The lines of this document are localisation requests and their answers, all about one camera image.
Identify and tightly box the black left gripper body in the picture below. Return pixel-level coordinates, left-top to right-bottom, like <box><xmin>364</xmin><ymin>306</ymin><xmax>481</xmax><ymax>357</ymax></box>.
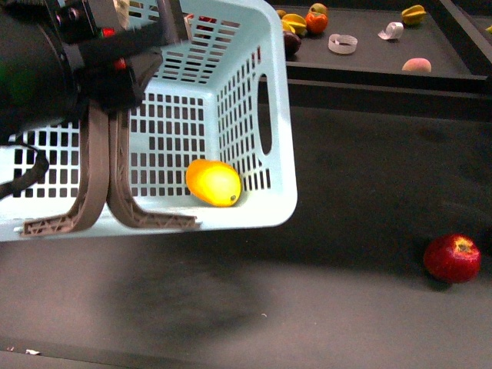
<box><xmin>55</xmin><ymin>1</ymin><xmax>188</xmax><ymax>111</ymax></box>

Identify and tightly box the light blue plastic basket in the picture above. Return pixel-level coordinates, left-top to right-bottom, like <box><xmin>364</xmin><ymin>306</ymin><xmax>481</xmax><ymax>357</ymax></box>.
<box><xmin>1</xmin><ymin>1</ymin><xmax>297</xmax><ymax>241</ymax></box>

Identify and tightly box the yellow mango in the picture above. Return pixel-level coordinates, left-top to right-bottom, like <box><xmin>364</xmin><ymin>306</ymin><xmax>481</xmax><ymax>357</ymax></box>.
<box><xmin>185</xmin><ymin>159</ymin><xmax>241</xmax><ymax>208</ymax></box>

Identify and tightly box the red apple on tray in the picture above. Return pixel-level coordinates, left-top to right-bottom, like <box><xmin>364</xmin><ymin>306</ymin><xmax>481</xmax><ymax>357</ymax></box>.
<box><xmin>197</xmin><ymin>15</ymin><xmax>217</xmax><ymax>32</ymax></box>

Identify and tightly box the brown kiwi right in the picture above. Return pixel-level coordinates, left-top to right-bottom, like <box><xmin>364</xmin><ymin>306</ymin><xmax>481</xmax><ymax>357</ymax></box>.
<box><xmin>276</xmin><ymin>9</ymin><xmax>287</xmax><ymax>18</ymax></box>

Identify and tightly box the dark purple plum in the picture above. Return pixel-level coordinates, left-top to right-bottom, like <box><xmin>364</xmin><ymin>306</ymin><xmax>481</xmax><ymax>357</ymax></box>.
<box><xmin>283</xmin><ymin>31</ymin><xmax>301</xmax><ymax>57</ymax></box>

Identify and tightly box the yellow starfruit centre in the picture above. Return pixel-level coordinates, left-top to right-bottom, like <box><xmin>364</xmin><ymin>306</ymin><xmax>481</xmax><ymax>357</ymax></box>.
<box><xmin>281</xmin><ymin>13</ymin><xmax>307</xmax><ymax>37</ymax></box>

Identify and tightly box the yellow starfruit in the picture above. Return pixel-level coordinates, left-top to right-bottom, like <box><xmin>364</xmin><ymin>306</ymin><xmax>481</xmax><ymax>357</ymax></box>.
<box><xmin>401</xmin><ymin>5</ymin><xmax>427</xmax><ymax>26</ymax></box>
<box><xmin>281</xmin><ymin>13</ymin><xmax>307</xmax><ymax>37</ymax></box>

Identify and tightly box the black fruit tray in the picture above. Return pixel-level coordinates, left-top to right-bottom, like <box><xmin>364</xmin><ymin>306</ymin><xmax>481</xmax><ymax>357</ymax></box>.
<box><xmin>287</xmin><ymin>1</ymin><xmax>491</xmax><ymax>81</ymax></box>

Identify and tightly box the small white tape roll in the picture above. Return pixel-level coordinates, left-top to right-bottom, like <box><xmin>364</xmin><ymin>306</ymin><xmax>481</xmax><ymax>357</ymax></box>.
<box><xmin>377</xmin><ymin>22</ymin><xmax>404</xmax><ymax>41</ymax></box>

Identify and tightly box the yellow starfruit right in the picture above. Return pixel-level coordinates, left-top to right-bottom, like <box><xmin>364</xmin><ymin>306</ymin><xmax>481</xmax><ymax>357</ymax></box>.
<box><xmin>401</xmin><ymin>5</ymin><xmax>427</xmax><ymax>26</ymax></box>

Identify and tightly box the peach at tray front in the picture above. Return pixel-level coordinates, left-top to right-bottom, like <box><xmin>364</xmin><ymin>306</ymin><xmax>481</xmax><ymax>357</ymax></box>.
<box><xmin>401</xmin><ymin>58</ymin><xmax>432</xmax><ymax>73</ymax></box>

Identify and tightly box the red apple on table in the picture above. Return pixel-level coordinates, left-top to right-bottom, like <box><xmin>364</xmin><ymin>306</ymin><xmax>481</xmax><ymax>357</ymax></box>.
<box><xmin>423</xmin><ymin>234</ymin><xmax>481</xmax><ymax>284</ymax></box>

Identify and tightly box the white tape ring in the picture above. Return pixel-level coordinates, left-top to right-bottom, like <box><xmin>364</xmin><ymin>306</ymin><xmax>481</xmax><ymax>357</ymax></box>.
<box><xmin>327</xmin><ymin>33</ymin><xmax>359</xmax><ymax>55</ymax></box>

